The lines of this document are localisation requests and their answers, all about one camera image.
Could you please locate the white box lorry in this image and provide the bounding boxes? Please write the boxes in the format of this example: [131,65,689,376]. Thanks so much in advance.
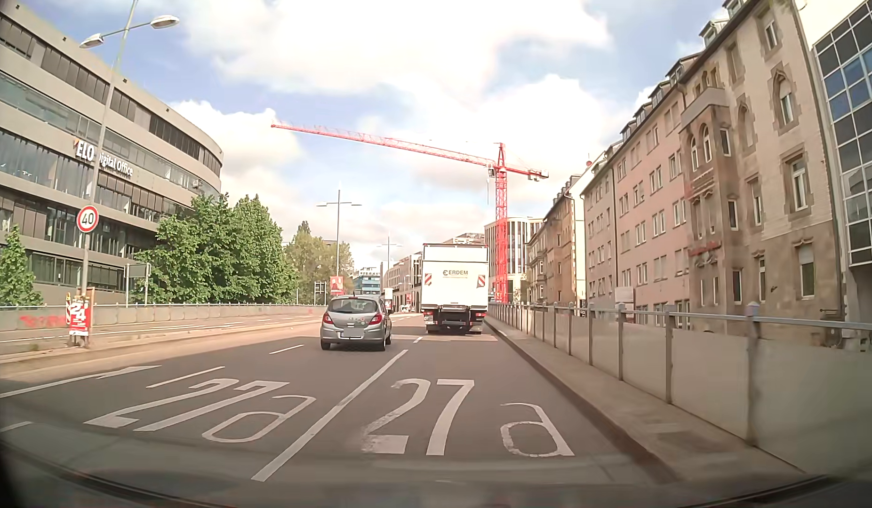
[419,243,490,335]

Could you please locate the tall pale office building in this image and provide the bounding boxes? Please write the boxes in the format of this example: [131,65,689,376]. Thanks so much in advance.
[484,216,544,303]

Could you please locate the red tower crane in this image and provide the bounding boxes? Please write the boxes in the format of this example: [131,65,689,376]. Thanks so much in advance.
[271,121,550,304]

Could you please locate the silver hatchback car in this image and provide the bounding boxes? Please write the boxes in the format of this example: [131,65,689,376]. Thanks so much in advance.
[319,294,393,352]

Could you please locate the grey asphalt road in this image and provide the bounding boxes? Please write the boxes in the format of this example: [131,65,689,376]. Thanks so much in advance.
[0,312,656,503]

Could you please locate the road markings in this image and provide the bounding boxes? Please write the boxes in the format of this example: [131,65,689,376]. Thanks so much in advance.
[0,323,576,484]

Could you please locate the group of green trees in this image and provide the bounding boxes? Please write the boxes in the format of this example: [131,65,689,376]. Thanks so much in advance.
[131,193,355,306]

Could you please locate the grey paved pavement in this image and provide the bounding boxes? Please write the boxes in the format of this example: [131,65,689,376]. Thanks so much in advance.
[484,316,807,485]

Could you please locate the car's own bonnet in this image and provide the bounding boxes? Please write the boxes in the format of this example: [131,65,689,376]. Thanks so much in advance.
[0,441,872,508]

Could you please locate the row of stone apartment buildings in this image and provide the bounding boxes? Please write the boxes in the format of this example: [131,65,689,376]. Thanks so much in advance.
[525,0,848,333]

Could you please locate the road sign seen from behind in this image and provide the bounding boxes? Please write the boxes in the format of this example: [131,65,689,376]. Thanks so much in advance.
[124,262,152,306]

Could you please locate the paved median strip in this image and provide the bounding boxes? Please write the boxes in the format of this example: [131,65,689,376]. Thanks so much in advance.
[0,317,322,366]

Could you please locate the red and white poster board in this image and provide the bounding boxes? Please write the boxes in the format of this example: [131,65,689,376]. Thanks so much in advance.
[64,286,96,349]

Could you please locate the curved grey office building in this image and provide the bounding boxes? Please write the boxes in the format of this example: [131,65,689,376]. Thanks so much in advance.
[0,0,224,306]

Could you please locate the small green tree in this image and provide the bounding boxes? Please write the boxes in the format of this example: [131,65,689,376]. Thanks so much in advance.
[0,225,45,308]

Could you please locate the glass-fronted building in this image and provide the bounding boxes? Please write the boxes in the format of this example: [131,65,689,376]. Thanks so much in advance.
[794,0,872,333]

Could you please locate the concrete wall with metal railing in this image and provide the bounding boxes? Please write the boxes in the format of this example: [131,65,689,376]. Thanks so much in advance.
[487,301,872,481]

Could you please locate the lamp post with speed sign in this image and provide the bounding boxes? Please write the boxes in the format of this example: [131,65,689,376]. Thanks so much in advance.
[76,0,182,348]

